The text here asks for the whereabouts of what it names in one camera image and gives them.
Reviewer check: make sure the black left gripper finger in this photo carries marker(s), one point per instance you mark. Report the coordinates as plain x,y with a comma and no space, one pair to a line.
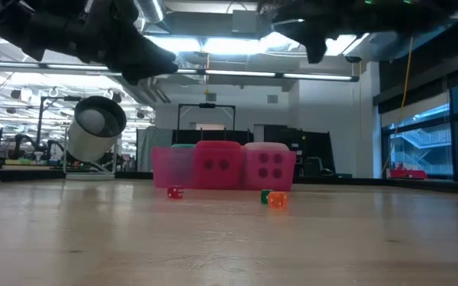
145,63

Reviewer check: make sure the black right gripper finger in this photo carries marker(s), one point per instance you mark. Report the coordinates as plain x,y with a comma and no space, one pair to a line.
316,49

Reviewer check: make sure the large teal foam die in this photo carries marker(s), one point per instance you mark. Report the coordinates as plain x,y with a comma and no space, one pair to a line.
182,146

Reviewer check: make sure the pink translucent plastic bin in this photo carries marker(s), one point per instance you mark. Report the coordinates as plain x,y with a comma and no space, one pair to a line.
169,168

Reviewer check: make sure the large red foam die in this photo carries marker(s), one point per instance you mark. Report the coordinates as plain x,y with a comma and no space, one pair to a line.
217,165

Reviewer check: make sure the large pink foam die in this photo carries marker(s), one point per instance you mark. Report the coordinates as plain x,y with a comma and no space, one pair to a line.
268,168

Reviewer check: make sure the small orange die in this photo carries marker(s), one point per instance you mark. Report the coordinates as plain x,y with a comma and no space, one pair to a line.
278,200

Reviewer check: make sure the small green die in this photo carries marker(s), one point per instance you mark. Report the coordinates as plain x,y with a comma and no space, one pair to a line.
265,196

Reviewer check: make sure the grey cover cloth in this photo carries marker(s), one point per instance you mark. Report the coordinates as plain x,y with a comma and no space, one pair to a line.
153,137

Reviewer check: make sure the grey ceiling air unit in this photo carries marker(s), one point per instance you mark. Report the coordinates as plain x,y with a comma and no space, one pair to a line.
245,22

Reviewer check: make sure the long ceiling light bar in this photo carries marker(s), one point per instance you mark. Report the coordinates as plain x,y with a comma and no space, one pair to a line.
241,73

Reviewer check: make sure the black cabinet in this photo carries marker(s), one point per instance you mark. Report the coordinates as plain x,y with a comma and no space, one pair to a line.
312,143

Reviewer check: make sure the black partition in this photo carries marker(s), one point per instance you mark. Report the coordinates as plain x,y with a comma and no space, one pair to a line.
213,136

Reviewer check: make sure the small red die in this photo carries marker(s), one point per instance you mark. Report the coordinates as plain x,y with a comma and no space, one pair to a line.
175,192

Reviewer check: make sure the silver round ventilation duct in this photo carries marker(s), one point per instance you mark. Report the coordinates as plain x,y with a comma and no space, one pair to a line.
153,10

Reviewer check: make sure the black gantry frame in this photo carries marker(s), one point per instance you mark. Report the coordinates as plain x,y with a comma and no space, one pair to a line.
207,105

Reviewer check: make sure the black aluminium table frame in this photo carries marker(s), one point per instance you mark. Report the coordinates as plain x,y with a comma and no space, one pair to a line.
372,182

